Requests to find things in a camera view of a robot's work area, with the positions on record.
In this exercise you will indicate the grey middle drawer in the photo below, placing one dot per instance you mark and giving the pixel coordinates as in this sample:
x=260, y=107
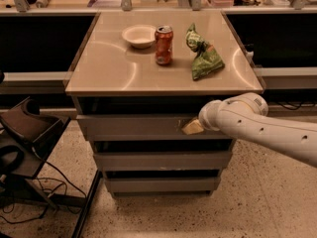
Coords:
x=163, y=161

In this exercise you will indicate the dark robot base tray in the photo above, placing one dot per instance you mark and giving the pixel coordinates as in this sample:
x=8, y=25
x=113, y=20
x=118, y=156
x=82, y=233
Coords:
x=28, y=138

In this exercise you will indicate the green chip bag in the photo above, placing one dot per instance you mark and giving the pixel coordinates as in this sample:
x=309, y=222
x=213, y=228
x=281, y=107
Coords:
x=207, y=58

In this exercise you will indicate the grey drawer cabinet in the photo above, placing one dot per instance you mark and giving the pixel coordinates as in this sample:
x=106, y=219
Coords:
x=112, y=78

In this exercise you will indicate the orange soda can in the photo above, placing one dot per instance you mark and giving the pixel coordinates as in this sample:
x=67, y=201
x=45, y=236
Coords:
x=164, y=36

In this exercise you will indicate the grey top drawer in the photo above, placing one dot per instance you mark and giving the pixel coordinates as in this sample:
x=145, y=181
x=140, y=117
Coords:
x=139, y=127

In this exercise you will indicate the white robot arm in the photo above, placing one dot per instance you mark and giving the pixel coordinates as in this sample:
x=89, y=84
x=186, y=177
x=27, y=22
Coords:
x=245, y=117

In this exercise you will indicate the grey drawer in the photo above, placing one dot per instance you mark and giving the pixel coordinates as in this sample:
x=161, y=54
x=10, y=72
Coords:
x=163, y=161
x=135, y=185
x=139, y=127

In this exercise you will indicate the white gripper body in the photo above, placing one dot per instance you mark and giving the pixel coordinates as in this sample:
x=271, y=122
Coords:
x=205, y=117

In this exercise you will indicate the grey bottom drawer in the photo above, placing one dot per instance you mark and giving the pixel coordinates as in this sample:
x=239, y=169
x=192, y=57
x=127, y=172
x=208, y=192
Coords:
x=135, y=185

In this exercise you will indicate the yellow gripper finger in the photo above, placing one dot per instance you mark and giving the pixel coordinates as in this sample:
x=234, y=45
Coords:
x=192, y=127

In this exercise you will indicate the white paper bowl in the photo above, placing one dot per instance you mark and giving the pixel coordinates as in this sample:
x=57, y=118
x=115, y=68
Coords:
x=139, y=36

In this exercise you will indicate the black frame bar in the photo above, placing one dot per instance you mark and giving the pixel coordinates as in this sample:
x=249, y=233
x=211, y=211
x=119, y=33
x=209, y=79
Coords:
x=86, y=206

